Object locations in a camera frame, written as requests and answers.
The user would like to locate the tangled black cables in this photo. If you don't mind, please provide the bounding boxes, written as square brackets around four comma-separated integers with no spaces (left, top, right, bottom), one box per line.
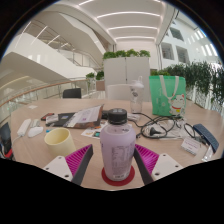
[133,112,196,140]

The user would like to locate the flat round red coaster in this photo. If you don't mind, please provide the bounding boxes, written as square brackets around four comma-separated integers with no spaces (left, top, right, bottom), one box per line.
[101,164,136,187]

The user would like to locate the row of green hedge plants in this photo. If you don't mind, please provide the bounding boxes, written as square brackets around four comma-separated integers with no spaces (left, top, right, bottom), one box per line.
[149,59,224,108]

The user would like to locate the clear shaker bottle white lid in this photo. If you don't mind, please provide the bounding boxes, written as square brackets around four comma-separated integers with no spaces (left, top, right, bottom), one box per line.
[129,76,145,114]

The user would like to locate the cream yellow mug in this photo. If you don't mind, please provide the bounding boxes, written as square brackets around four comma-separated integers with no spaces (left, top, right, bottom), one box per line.
[44,127,77,158]

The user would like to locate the green tote bag cat print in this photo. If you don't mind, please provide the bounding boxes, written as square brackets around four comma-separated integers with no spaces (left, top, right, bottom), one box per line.
[148,74,187,118]

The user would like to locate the black office chair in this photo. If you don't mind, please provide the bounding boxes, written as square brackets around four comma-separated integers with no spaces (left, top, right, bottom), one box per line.
[62,87,83,99]

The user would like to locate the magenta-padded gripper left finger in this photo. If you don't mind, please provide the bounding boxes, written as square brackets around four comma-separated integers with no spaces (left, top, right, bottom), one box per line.
[43,143,94,186]

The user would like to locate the white cabinet topped with plants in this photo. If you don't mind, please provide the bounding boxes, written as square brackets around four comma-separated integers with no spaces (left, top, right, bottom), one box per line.
[102,49,152,101]

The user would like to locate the black notebook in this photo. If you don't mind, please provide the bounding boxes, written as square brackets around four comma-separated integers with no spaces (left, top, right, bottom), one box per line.
[46,112,76,128]

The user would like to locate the white power strip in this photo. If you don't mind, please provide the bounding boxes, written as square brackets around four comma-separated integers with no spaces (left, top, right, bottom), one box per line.
[16,118,32,137]

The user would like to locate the black and red chair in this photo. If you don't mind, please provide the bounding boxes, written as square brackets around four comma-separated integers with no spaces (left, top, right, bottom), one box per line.
[0,121,14,159]

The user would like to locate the small red black device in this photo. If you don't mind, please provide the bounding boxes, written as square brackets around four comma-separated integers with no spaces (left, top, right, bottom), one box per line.
[40,112,55,122]

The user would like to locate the white labelled packet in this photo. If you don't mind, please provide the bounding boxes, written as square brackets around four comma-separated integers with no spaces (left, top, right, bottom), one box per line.
[180,137,202,156]

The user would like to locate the white printed booklet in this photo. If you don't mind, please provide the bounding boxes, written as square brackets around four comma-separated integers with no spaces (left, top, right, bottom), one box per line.
[63,104,105,130]

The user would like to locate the white computer mouse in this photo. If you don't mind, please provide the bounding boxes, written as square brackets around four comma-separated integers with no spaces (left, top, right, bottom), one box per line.
[27,126,45,138]

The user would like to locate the white chair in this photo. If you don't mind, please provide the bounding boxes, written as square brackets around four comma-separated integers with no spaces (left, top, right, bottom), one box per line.
[105,83,133,101]

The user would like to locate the green potted plant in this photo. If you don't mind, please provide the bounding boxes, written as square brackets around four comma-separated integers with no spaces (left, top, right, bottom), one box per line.
[85,70,105,92]

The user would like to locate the purple drink bottle black cap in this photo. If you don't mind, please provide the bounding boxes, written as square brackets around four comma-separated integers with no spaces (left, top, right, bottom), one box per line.
[99,107,137,182]

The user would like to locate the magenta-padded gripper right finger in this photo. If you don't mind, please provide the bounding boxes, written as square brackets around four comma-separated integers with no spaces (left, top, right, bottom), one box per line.
[133,143,184,185]

